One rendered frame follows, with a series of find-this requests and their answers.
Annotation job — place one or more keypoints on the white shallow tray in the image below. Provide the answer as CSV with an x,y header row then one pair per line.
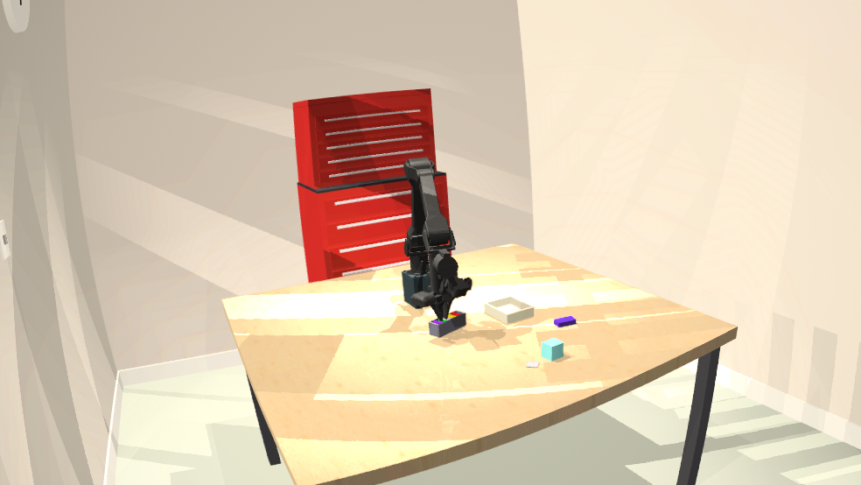
x,y
509,309

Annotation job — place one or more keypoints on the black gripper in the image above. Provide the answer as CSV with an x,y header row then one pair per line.
x,y
439,301

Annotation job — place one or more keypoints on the purple flat rectangular block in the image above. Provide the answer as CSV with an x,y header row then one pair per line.
x,y
564,321

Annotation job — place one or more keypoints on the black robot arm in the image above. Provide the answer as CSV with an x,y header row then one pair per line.
x,y
429,229

